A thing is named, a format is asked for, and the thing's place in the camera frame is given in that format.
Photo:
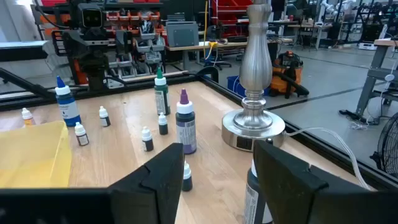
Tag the orange shop vacuum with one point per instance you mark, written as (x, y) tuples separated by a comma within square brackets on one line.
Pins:
[(284, 79)]

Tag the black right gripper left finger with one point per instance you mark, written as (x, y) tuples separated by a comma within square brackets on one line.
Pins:
[(140, 199)]

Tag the black aluminium table frame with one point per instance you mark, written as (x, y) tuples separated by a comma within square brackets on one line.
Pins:
[(326, 153)]

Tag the silver mounting bracket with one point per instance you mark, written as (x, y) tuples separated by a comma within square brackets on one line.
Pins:
[(114, 83)]

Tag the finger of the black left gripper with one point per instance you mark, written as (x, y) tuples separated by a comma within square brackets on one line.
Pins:
[(124, 42), (59, 43)]

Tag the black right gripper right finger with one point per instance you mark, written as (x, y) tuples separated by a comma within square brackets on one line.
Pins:
[(311, 199)]

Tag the blue plastic bin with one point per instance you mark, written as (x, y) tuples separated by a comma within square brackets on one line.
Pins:
[(233, 85)]

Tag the small dark food coloring bottle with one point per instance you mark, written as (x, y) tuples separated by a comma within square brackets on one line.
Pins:
[(81, 137), (163, 126), (104, 118)]

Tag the small red food coloring bottle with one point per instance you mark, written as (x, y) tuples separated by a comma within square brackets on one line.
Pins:
[(147, 141)]

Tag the black floor fan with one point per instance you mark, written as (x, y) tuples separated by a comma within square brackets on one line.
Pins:
[(387, 146)]

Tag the large blue food coloring bottle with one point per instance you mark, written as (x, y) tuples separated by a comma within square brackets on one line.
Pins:
[(68, 109)]

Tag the small blue food coloring bottle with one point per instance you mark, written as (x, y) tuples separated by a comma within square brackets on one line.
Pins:
[(186, 180)]

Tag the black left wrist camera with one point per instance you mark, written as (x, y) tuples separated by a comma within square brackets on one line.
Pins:
[(91, 17)]

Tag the rack of red bins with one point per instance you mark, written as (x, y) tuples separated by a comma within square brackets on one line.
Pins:
[(230, 18)]

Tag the large black food coloring bottle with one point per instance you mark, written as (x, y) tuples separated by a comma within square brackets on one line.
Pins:
[(252, 199)]

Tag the large purple food coloring bottle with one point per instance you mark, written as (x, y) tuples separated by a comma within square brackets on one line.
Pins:
[(186, 130)]

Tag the black office chair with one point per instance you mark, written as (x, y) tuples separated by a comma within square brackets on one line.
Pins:
[(217, 63)]

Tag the grey-legged wooden top table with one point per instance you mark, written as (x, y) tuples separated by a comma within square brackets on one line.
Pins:
[(373, 74)]

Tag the yellow plastic tray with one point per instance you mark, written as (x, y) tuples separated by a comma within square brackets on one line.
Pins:
[(34, 155)]

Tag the long wooden workbench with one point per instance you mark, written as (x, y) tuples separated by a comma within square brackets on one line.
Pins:
[(192, 47)]

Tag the large green food coloring bottle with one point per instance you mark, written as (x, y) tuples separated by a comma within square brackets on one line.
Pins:
[(161, 99)]

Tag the shelf rack with parts bins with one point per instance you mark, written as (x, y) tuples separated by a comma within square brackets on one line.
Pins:
[(146, 43)]

